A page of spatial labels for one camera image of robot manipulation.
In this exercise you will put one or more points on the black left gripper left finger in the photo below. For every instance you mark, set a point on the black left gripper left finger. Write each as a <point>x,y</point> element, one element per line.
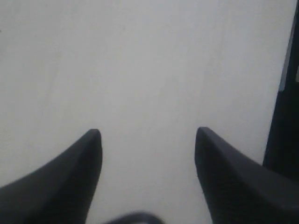
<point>59,192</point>

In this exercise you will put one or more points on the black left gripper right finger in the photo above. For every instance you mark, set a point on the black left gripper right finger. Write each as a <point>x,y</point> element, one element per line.
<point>237,189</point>

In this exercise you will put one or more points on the dark vertical post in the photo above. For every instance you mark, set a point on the dark vertical post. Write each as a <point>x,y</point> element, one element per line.
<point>282,149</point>

